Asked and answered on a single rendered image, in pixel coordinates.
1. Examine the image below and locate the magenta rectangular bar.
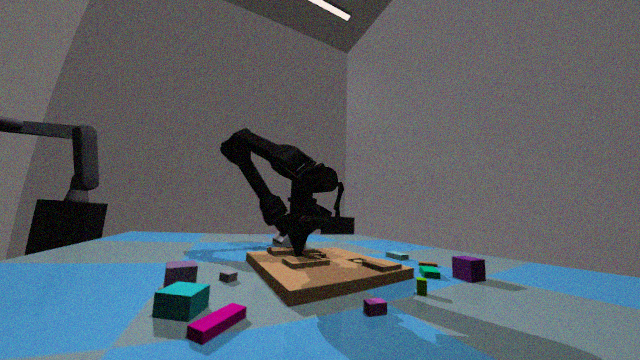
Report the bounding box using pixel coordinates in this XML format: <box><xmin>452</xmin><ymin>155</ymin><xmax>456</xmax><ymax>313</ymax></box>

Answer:
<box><xmin>186</xmin><ymin>303</ymin><xmax>247</xmax><ymax>345</ymax></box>

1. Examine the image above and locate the small purple block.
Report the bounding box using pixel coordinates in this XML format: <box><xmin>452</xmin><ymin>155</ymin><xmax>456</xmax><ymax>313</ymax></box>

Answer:
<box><xmin>363</xmin><ymin>298</ymin><xmax>387</xmax><ymax>317</ymax></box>

